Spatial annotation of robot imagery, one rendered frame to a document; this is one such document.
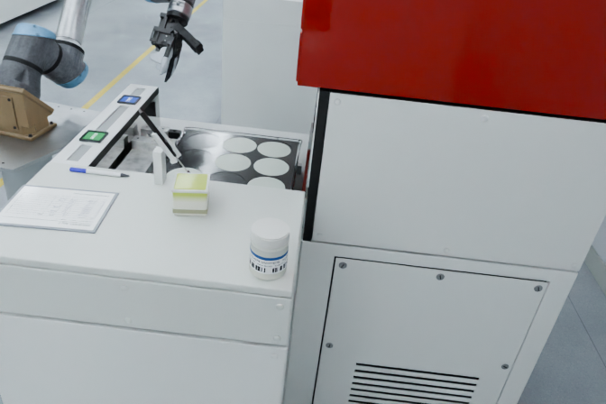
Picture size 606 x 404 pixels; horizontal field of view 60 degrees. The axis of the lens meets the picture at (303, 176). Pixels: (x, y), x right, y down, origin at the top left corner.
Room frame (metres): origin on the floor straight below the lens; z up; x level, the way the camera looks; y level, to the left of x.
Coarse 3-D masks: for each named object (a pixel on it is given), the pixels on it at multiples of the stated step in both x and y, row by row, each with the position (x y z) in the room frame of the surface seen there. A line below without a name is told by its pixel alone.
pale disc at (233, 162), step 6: (222, 156) 1.29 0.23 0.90; (228, 156) 1.30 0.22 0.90; (234, 156) 1.30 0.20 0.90; (240, 156) 1.31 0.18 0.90; (216, 162) 1.25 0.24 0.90; (222, 162) 1.26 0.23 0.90; (228, 162) 1.26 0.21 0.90; (234, 162) 1.27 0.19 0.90; (240, 162) 1.27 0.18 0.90; (246, 162) 1.27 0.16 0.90; (222, 168) 1.23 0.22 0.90; (228, 168) 1.23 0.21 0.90; (234, 168) 1.24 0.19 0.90; (240, 168) 1.24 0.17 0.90; (246, 168) 1.24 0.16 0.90
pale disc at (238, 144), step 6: (234, 138) 1.41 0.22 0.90; (240, 138) 1.42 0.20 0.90; (246, 138) 1.42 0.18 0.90; (228, 144) 1.37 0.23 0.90; (234, 144) 1.37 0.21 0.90; (240, 144) 1.38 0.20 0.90; (246, 144) 1.38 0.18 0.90; (252, 144) 1.39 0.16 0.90; (228, 150) 1.34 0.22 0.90; (234, 150) 1.34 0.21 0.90; (240, 150) 1.34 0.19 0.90; (246, 150) 1.35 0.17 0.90; (252, 150) 1.35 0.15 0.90
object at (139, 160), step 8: (136, 152) 1.30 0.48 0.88; (144, 152) 1.30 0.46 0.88; (128, 160) 1.25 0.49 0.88; (136, 160) 1.26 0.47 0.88; (144, 160) 1.26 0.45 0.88; (152, 160) 1.27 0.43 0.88; (120, 168) 1.20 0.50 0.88; (128, 168) 1.21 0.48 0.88; (136, 168) 1.21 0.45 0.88; (144, 168) 1.22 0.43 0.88; (152, 168) 1.26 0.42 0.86
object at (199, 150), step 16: (192, 144) 1.35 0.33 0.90; (208, 144) 1.36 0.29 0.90; (256, 144) 1.39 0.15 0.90; (288, 144) 1.41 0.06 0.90; (192, 160) 1.26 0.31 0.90; (208, 160) 1.27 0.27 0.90; (256, 160) 1.29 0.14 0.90; (288, 160) 1.31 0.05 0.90; (224, 176) 1.19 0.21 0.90; (240, 176) 1.20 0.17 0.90; (256, 176) 1.20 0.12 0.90; (272, 176) 1.21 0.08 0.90; (288, 176) 1.22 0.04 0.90
